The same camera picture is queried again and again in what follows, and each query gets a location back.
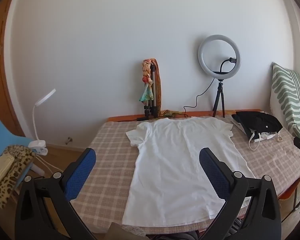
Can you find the pale yellow cloth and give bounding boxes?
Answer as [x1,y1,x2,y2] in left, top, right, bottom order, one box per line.
[0,153,15,193]

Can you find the green striped pillow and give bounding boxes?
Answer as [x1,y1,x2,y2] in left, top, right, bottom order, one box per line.
[269,62,300,143]

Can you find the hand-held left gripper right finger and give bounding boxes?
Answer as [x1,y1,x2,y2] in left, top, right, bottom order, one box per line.
[197,147,282,240]

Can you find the white clip desk lamp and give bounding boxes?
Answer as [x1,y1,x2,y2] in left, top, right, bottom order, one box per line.
[27,88,57,156]

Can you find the folded silver tripod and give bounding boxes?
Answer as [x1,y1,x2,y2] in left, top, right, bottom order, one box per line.
[143,64,159,118]

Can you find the colourful knotted scarf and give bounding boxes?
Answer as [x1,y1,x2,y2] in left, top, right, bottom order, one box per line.
[139,59,155,103]

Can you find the orange patterned cloth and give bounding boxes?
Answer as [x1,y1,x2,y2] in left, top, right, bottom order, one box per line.
[151,58,177,117]

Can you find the beige checked blanket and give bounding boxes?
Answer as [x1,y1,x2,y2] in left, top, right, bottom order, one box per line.
[69,114,300,234]

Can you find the white ring light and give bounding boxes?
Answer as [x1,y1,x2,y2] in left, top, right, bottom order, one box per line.
[198,35,241,76]

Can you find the leopard print cloth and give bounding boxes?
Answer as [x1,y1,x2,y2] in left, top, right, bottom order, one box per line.
[0,145,36,209]

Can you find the light blue chair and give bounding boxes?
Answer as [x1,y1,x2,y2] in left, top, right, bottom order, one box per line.
[0,107,44,178]

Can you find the wooden door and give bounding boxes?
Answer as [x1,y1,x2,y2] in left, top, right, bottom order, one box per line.
[0,0,25,137]

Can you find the black power cable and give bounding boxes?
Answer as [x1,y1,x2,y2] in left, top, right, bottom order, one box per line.
[183,77,216,118]

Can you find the black mini tripod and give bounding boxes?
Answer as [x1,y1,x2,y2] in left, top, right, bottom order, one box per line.
[212,79,226,118]

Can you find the black gooseneck phone holder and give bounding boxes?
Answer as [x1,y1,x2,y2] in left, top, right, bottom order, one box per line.
[213,58,237,74]

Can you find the white t-shirt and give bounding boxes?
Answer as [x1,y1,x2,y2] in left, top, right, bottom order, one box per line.
[122,117,256,228]

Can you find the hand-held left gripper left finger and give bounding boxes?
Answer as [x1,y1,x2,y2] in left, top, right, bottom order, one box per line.
[14,148,97,240]

